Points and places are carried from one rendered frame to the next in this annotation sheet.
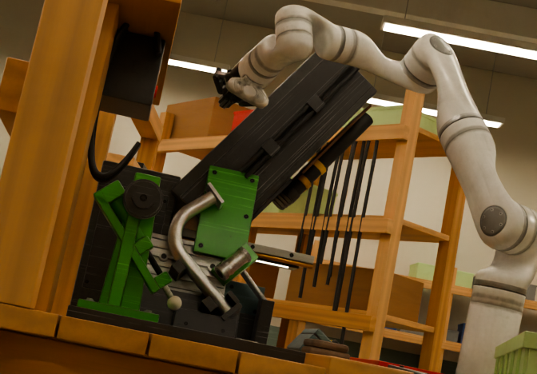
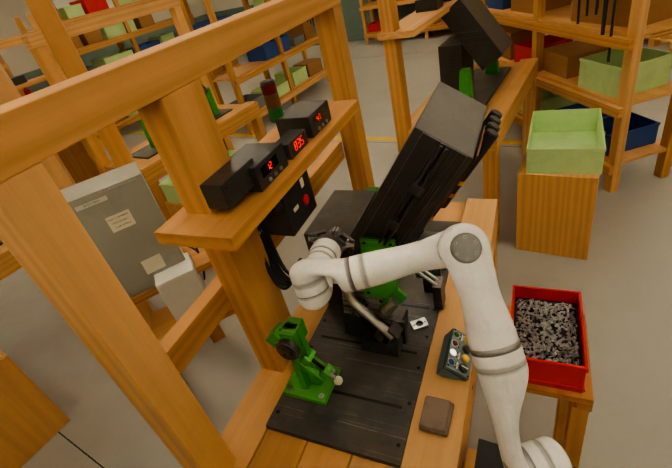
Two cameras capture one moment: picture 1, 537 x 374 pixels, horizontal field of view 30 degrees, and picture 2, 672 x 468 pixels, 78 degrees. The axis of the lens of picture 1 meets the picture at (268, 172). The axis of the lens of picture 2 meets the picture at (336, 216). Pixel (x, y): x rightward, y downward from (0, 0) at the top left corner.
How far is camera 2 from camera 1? 183 cm
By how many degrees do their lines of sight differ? 55
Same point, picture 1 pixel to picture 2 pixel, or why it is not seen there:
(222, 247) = (382, 292)
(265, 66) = not seen: hidden behind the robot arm
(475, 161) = (494, 410)
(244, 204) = not seen: hidden behind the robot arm
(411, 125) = not seen: outside the picture
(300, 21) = (304, 289)
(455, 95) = (477, 324)
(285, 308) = (568, 31)
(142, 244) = (304, 362)
